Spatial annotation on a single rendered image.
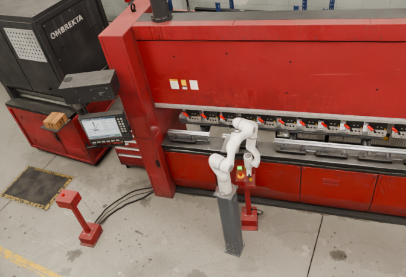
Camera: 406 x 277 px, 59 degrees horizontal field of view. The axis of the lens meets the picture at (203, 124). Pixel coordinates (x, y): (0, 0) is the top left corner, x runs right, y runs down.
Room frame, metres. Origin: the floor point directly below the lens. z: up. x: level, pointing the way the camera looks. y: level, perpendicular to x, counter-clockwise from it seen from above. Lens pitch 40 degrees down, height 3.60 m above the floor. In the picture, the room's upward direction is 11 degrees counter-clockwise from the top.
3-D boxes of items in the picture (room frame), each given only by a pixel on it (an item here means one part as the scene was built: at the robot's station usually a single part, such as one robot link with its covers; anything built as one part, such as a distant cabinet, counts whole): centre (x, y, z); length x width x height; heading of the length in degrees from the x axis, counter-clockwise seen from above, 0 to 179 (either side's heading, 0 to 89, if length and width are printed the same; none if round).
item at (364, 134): (3.00, -0.81, 0.93); 2.30 x 0.14 x 0.10; 67
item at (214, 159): (2.17, -0.07, 1.30); 0.19 x 0.12 x 0.24; 42
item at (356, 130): (2.42, -1.40, 1.26); 0.15 x 0.09 x 0.17; 67
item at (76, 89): (2.99, 1.00, 1.53); 0.51 x 0.25 x 0.85; 83
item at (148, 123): (3.43, 0.51, 1.15); 0.85 x 0.25 x 2.30; 157
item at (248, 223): (2.45, -0.33, 0.06); 0.25 x 0.20 x 0.12; 166
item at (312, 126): (2.58, -1.03, 1.26); 0.15 x 0.09 x 0.17; 67
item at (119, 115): (2.90, 0.96, 1.42); 0.45 x 0.12 x 0.36; 83
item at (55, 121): (3.72, 1.84, 1.04); 0.30 x 0.26 x 0.12; 58
